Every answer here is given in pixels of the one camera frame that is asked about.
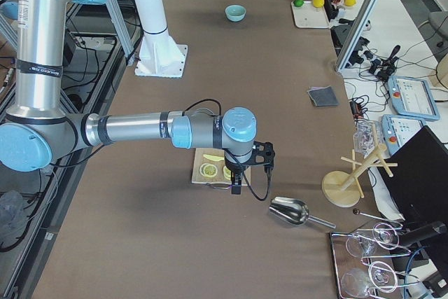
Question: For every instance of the lemon slice near knife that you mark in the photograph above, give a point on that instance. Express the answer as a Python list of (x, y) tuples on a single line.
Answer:
[(208, 170)]

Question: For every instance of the steel scoop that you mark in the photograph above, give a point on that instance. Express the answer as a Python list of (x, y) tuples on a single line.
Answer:
[(295, 212)]

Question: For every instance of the wooden mug tree stand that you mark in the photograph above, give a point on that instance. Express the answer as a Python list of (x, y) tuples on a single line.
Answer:
[(343, 189)]

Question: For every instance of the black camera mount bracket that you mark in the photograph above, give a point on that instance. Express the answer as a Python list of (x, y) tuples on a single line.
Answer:
[(262, 154)]

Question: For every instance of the yellow lemon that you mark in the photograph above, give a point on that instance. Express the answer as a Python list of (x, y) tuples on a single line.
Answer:
[(318, 3), (349, 3)]

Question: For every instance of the black monitor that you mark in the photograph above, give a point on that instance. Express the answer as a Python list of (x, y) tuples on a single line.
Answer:
[(418, 186)]

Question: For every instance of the aluminium frame post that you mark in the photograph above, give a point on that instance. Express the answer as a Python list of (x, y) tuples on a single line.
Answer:
[(354, 34)]

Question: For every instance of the green lime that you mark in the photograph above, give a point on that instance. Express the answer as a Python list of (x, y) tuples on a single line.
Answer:
[(298, 3)]

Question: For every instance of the lower wine glass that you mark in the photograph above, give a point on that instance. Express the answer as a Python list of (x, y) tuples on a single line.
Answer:
[(371, 282)]

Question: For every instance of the bamboo cutting board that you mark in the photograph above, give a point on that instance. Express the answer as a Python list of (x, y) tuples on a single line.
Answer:
[(198, 160)]

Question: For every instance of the beige bunny tray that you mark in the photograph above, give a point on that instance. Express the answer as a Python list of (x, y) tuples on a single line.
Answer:
[(309, 17)]

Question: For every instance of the black wire glass rack tray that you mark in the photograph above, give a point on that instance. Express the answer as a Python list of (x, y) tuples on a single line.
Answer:
[(343, 261)]

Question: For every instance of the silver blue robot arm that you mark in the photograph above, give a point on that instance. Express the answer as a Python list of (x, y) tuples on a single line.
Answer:
[(37, 132)]

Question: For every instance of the upper blue teach pendant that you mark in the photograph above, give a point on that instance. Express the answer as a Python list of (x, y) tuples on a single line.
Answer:
[(412, 97)]

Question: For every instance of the blue teach pendant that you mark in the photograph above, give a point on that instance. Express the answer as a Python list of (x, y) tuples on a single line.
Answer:
[(398, 130), (412, 97)]

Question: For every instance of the grey folded cloth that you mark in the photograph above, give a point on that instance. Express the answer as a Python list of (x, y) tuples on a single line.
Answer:
[(322, 96)]

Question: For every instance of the white pedestal column base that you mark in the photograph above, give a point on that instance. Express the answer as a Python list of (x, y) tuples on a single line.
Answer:
[(159, 54)]

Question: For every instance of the mint green ceramic bowl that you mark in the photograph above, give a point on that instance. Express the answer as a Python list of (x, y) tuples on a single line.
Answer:
[(235, 13)]

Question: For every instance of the wine glass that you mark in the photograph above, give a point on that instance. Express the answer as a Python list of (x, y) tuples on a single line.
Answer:
[(368, 242), (371, 282)]

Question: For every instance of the upper wine glass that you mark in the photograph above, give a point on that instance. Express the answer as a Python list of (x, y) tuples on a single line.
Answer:
[(368, 242)]

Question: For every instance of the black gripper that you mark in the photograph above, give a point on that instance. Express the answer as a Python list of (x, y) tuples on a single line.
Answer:
[(232, 166)]

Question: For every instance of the lower blue teach pendant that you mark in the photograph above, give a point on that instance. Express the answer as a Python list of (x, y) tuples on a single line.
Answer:
[(398, 130)]

